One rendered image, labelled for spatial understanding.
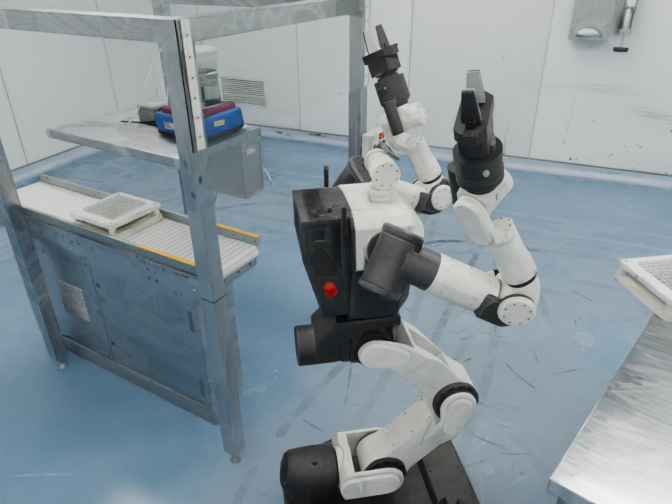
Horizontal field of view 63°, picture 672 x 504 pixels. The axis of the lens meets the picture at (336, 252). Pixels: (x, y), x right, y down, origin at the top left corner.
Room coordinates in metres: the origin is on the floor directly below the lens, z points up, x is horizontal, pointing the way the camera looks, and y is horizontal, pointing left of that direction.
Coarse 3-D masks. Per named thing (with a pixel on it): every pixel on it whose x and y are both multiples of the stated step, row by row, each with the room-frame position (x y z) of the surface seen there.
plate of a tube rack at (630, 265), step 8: (656, 256) 1.51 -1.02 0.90; (664, 256) 1.51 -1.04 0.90; (624, 264) 1.46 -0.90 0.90; (632, 264) 1.46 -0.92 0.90; (632, 272) 1.42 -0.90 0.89; (640, 272) 1.41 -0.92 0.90; (648, 272) 1.41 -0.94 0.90; (640, 280) 1.38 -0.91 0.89; (648, 280) 1.36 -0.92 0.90; (656, 280) 1.36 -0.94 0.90; (648, 288) 1.34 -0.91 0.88; (656, 288) 1.32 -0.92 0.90; (664, 288) 1.32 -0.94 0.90; (664, 296) 1.28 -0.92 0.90
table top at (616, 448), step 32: (640, 352) 1.12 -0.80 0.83; (608, 384) 1.01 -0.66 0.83; (640, 384) 1.00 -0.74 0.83; (608, 416) 0.90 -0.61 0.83; (640, 416) 0.90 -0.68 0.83; (576, 448) 0.81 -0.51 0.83; (608, 448) 0.81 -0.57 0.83; (640, 448) 0.81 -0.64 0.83; (576, 480) 0.73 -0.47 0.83; (608, 480) 0.73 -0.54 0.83; (640, 480) 0.73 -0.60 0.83
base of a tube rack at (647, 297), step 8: (616, 272) 1.49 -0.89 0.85; (624, 280) 1.44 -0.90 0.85; (632, 280) 1.44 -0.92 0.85; (632, 288) 1.40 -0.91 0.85; (640, 288) 1.39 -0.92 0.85; (640, 296) 1.36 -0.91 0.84; (648, 296) 1.35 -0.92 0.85; (656, 296) 1.35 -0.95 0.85; (648, 304) 1.33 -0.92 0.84; (656, 304) 1.31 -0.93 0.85; (664, 304) 1.30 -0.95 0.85; (656, 312) 1.29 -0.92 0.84; (664, 312) 1.27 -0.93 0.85; (664, 320) 1.26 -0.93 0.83
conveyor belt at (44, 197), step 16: (32, 192) 2.34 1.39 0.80; (48, 192) 2.33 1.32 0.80; (64, 192) 2.33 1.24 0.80; (48, 208) 2.15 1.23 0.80; (64, 208) 2.15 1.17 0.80; (160, 224) 1.98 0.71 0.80; (176, 224) 1.98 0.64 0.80; (128, 240) 1.84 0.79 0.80; (144, 240) 1.84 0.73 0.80; (160, 240) 1.84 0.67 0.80; (176, 240) 1.84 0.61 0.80; (224, 240) 1.83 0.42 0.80; (192, 256) 1.71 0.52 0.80; (224, 256) 1.71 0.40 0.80; (240, 256) 1.71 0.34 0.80; (256, 256) 1.78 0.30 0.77; (224, 272) 1.62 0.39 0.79
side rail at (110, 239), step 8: (24, 208) 2.08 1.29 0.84; (32, 208) 2.07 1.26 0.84; (32, 216) 2.06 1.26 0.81; (40, 216) 2.03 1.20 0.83; (48, 216) 1.99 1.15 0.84; (56, 216) 1.99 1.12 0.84; (56, 224) 1.97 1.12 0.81; (64, 224) 1.94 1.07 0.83; (72, 224) 1.92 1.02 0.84; (80, 232) 1.89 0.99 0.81; (88, 232) 1.87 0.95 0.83; (96, 232) 1.84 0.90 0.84; (104, 240) 1.82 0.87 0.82; (112, 240) 1.80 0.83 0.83; (120, 240) 1.77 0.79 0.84; (128, 248) 1.75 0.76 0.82; (136, 248) 1.73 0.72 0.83; (152, 256) 1.69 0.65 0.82; (160, 256) 1.66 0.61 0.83; (168, 264) 1.65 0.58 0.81; (176, 264) 1.63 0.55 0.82; (184, 264) 1.60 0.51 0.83; (192, 272) 1.59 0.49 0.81
